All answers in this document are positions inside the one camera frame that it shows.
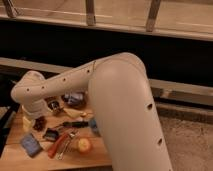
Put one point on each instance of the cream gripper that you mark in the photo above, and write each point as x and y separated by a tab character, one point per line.
29	119

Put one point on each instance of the black handled screwdriver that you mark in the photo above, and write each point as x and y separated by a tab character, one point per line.
74	124

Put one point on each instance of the orange apple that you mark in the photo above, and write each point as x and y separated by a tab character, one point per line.
84	145

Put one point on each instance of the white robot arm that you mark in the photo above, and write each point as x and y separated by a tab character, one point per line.
122	102

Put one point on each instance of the red handled pliers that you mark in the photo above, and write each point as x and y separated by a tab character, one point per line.
59	147

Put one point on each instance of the crumpled blue white wrapper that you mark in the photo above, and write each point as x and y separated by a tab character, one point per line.
73	98

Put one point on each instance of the small metal cup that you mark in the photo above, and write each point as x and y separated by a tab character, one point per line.
54	106

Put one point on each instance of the yellow pear piece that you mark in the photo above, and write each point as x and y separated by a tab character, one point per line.
73	113

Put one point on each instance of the black binder clip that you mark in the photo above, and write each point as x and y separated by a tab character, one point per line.
51	135

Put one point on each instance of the blue sponge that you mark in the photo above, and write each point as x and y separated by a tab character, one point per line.
31	145

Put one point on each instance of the wooden board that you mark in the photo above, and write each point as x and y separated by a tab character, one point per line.
14	157

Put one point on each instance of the blue cup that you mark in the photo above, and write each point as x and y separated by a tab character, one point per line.
93	125

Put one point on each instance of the pine cone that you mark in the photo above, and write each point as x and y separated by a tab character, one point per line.
39	124

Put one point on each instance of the dark purple bowl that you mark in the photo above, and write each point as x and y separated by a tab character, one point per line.
79	105

